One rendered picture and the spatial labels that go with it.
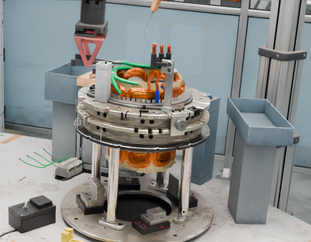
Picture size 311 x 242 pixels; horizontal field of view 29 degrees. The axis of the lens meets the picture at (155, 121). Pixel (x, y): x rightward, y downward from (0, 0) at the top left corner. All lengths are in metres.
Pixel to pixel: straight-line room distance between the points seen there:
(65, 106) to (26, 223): 0.47
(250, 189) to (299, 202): 2.16
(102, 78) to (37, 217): 0.37
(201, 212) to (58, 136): 0.53
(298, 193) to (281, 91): 2.11
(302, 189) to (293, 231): 2.31
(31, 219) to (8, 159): 0.46
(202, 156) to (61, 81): 0.46
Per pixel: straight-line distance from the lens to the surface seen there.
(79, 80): 1.72
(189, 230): 1.46
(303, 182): 3.99
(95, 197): 1.50
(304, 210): 3.61
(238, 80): 3.70
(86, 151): 1.79
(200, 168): 1.74
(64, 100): 1.77
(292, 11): 1.73
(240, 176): 1.52
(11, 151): 1.97
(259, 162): 1.51
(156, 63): 1.30
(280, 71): 1.74
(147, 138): 1.34
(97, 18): 1.41
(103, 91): 1.37
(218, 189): 1.75
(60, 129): 1.83
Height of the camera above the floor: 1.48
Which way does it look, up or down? 18 degrees down
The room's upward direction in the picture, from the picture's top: 4 degrees clockwise
